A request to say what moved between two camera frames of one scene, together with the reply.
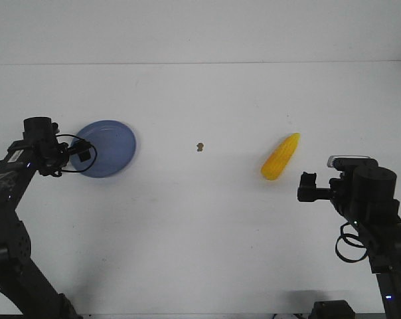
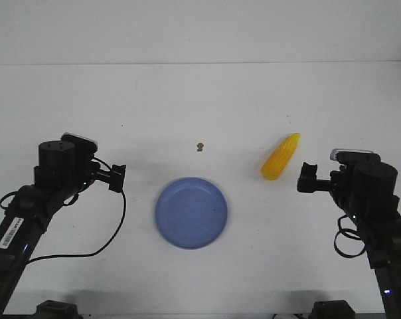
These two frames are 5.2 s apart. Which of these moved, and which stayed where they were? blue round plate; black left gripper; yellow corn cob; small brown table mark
Moved: blue round plate; black left gripper
Stayed: small brown table mark; yellow corn cob
